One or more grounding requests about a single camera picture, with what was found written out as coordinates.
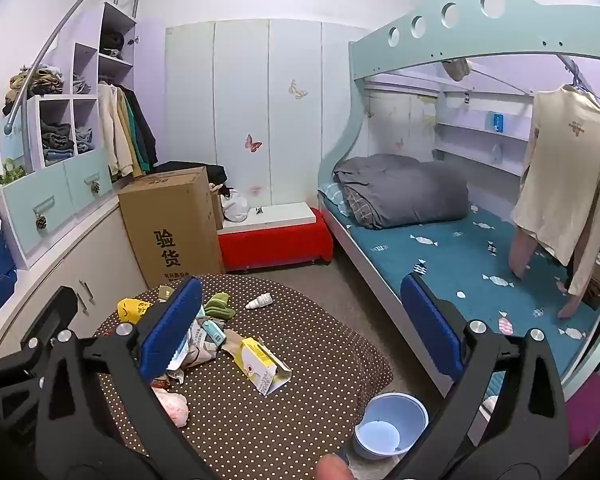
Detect grey folded clothes stack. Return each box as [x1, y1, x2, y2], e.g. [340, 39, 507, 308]
[40, 122, 76, 163]

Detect dark folded clothes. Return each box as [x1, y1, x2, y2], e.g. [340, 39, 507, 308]
[100, 30, 126, 58]

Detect white plastic bag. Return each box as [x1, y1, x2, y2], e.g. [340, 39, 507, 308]
[221, 189, 251, 223]

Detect green hanging shirt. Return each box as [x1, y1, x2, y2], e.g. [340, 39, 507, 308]
[127, 92, 148, 176]

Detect lilac bed shelf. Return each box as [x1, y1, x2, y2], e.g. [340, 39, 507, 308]
[432, 85, 536, 176]

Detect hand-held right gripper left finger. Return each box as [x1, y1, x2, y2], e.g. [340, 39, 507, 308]
[34, 277, 216, 480]

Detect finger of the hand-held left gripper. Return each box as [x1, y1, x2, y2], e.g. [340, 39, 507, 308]
[0, 286, 79, 387]

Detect white board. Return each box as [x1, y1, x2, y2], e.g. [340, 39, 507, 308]
[217, 201, 317, 233]

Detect blue fish-print bed sheet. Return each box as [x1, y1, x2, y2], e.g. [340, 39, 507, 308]
[320, 182, 600, 361]

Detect pale blue plastic bin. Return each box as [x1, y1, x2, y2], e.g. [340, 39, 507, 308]
[352, 392, 429, 461]

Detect green felt leaf toy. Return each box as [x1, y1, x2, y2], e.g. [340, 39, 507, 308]
[202, 292, 237, 321]

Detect brown polka dot table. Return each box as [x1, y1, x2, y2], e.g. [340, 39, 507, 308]
[87, 274, 396, 480]

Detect red bench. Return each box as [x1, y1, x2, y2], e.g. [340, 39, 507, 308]
[217, 207, 334, 273]

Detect black clothing pile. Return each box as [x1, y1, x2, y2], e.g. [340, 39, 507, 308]
[152, 160, 228, 186]

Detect cream hanging jacket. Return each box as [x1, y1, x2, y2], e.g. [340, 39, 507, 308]
[97, 82, 133, 178]

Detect grey metal rail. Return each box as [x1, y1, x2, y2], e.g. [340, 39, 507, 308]
[5, 0, 145, 131]

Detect blue clothes hanger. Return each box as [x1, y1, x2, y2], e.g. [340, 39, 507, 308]
[560, 55, 600, 121]

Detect pink tissue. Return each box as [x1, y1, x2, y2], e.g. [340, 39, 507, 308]
[152, 385, 191, 428]

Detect person's right hand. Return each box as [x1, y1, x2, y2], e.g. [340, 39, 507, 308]
[314, 455, 353, 480]

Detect beige hanging sweater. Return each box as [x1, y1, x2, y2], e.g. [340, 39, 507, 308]
[511, 85, 600, 297]

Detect large cardboard box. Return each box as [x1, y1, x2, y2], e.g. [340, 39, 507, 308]
[117, 166, 226, 291]

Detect white wardrobe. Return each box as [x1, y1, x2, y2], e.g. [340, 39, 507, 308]
[165, 19, 376, 221]

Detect olive folded clothes pile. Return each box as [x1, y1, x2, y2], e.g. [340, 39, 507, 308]
[2, 65, 63, 106]

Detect crumpled newspaper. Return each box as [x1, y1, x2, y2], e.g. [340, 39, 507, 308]
[152, 310, 231, 386]

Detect small green plant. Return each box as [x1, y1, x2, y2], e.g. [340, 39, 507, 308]
[0, 157, 28, 186]

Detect pink hanging pants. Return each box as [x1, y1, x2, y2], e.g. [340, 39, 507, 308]
[510, 225, 538, 278]

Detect grey duvet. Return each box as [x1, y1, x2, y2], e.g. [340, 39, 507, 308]
[332, 154, 470, 230]

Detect teal drawer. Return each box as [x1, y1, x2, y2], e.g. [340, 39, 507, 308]
[2, 165, 76, 256]
[65, 147, 113, 206]

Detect purple stool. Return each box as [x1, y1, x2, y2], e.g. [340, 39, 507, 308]
[565, 372, 600, 453]

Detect white curved cabinet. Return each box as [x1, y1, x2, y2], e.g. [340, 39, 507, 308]
[0, 195, 148, 361]

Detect black hanging coat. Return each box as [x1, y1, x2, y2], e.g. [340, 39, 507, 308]
[125, 87, 159, 171]

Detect yellow printed bag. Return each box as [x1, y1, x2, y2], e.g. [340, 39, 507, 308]
[117, 298, 153, 323]

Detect teal paper box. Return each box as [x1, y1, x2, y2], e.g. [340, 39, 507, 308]
[200, 322, 227, 346]

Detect light blue checked pillow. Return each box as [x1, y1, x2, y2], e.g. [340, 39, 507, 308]
[320, 182, 347, 207]

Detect yellow and white carton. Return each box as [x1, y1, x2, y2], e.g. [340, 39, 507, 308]
[232, 337, 293, 397]

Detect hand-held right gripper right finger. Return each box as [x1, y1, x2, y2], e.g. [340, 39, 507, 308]
[400, 272, 571, 480]

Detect teal bunk bed frame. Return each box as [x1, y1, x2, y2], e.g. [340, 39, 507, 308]
[317, 0, 600, 411]

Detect small beige hanging cloth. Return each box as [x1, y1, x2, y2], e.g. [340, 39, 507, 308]
[442, 58, 471, 81]

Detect white teal shelf cabinet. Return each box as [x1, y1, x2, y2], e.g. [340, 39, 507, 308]
[0, 1, 141, 271]

